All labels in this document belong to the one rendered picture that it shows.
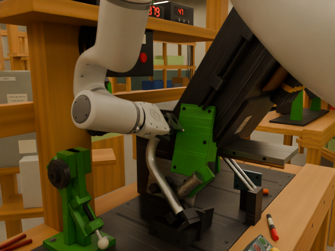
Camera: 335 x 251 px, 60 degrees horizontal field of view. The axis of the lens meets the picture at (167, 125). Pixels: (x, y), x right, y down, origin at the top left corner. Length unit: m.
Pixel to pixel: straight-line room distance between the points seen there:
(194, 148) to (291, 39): 0.63
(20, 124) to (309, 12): 0.84
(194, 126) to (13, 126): 0.52
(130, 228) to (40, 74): 0.52
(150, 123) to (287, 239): 0.51
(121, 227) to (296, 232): 0.52
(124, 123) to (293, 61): 0.48
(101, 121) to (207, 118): 0.33
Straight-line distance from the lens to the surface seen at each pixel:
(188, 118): 0.86
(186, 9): 1.22
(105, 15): 0.55
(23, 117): 0.95
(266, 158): 0.88
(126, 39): 0.55
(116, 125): 0.66
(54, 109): 0.90
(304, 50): 0.24
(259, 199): 0.98
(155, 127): 0.74
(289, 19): 0.24
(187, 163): 0.85
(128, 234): 0.91
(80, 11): 0.81
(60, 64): 0.90
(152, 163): 0.89
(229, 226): 0.96
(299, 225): 1.03
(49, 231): 1.03
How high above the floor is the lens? 1.38
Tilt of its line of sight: 11 degrees down
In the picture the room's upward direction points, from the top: straight up
